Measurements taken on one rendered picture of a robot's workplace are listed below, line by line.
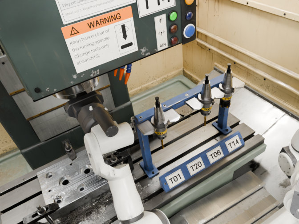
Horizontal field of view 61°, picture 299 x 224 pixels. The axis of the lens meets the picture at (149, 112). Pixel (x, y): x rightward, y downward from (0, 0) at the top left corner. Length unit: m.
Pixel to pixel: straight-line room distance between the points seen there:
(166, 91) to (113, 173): 1.54
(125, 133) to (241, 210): 0.79
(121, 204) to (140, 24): 0.44
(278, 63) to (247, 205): 0.73
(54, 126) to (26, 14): 1.00
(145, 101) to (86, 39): 1.52
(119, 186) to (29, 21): 0.42
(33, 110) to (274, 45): 1.26
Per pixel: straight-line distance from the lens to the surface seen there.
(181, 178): 1.12
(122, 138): 0.66
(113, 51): 0.60
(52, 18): 0.54
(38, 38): 0.54
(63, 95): 0.77
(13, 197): 1.35
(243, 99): 1.67
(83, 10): 0.55
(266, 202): 1.37
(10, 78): 1.27
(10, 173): 1.92
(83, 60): 0.58
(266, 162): 1.47
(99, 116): 0.66
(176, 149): 1.25
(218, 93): 1.06
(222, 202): 1.28
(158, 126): 0.91
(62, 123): 1.47
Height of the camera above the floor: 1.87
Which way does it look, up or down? 41 degrees down
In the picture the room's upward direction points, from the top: 9 degrees counter-clockwise
